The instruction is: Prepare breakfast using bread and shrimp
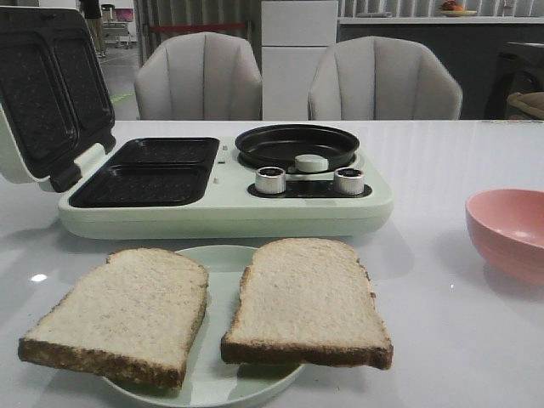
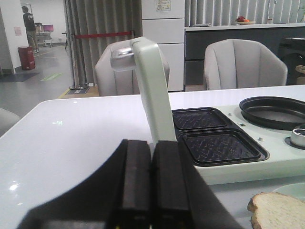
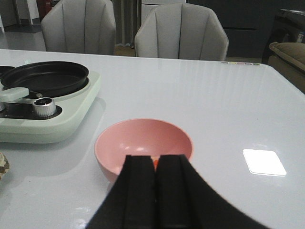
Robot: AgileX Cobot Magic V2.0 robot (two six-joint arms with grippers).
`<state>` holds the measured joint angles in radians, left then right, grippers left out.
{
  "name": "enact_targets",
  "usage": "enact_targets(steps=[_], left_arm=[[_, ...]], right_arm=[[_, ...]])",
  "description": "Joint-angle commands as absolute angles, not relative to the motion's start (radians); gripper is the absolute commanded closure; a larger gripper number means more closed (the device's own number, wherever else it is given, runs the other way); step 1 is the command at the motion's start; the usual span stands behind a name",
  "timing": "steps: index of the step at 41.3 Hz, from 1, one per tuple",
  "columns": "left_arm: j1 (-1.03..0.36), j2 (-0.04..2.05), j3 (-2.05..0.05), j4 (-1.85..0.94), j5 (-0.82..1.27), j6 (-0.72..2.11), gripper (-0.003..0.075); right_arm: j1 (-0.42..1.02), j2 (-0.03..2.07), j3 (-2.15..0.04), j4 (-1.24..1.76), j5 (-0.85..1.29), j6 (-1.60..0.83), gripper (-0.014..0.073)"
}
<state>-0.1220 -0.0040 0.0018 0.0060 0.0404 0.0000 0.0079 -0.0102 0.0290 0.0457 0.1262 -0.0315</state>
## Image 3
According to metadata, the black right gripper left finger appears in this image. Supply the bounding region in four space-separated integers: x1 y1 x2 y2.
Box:
88 155 156 229

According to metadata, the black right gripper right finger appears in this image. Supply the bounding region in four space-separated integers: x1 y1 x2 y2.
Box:
156 155 265 229

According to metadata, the orange shrimp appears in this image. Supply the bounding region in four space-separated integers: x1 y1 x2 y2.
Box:
151 156 160 170

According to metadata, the pink bowl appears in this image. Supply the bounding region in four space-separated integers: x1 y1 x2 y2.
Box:
94 118 194 183

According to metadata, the bread slice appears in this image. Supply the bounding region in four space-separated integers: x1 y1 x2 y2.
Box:
0 153 10 180

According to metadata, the mint green breakfast maker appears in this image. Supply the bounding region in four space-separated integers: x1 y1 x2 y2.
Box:
0 61 101 144

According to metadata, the silver right control knob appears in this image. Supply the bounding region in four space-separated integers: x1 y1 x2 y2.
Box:
32 97 57 117

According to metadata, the colour dot sticker strip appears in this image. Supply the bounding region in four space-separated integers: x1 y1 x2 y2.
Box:
221 61 260 66

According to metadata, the black round frying pan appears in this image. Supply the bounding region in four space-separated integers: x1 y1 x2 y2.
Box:
0 61 89 98

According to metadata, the grey right chair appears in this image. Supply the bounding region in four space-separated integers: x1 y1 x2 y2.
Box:
135 3 229 61

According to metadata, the grey chair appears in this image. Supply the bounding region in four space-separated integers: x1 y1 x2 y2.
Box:
135 3 229 61
41 0 116 55

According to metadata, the beige sofa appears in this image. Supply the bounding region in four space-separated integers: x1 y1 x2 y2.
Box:
268 42 305 93

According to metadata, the grey left chair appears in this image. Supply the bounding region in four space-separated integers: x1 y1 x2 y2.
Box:
41 0 116 55

